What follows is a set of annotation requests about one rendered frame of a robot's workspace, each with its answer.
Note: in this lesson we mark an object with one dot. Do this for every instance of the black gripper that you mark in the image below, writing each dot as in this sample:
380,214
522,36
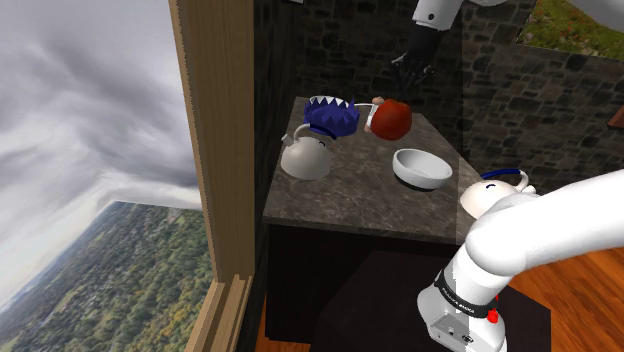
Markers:
420,46

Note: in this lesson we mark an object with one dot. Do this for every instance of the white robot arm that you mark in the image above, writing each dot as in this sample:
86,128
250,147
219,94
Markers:
536,219

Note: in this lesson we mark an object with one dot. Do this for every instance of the red-haired doll figure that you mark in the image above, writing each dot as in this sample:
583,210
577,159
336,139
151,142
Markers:
391,119

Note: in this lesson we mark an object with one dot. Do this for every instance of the blue and white spiky bowl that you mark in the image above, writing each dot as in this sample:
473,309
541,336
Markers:
331,117

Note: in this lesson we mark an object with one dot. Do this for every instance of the grey-white kettle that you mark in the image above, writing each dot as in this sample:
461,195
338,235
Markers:
306,158

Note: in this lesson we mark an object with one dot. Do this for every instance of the dark cabinet with stone top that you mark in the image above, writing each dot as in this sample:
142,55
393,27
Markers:
302,282

